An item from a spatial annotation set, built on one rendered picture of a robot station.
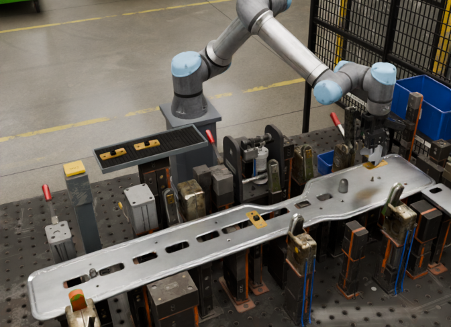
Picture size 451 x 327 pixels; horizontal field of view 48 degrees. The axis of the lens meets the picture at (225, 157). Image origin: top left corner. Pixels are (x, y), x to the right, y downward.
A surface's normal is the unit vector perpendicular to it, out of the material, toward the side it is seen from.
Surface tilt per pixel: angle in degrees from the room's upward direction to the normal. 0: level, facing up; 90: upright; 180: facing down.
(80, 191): 90
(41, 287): 0
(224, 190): 90
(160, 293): 0
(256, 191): 0
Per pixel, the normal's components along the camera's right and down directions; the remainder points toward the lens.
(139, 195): -0.03, -0.83
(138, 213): 0.43, 0.49
